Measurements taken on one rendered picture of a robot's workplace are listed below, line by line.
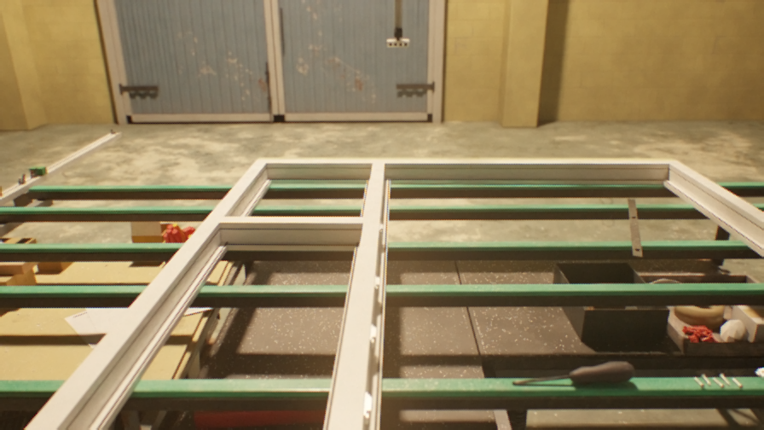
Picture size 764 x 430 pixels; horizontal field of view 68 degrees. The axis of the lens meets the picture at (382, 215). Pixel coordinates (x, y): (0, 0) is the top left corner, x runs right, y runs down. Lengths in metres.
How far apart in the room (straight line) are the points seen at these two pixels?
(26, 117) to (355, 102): 3.94
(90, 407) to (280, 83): 6.33
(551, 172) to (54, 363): 1.60
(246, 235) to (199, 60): 5.94
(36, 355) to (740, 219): 1.89
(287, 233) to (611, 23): 6.43
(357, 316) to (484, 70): 6.30
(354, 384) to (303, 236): 0.67
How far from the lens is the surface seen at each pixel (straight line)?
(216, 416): 1.36
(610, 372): 1.05
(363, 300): 1.10
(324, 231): 1.48
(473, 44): 7.16
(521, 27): 6.84
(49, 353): 1.70
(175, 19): 7.42
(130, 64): 7.68
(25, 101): 8.03
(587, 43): 7.49
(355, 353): 0.95
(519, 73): 6.89
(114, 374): 1.06
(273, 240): 1.51
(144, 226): 2.06
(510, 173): 2.03
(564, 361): 1.60
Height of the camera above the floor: 1.48
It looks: 21 degrees down
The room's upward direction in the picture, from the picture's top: straight up
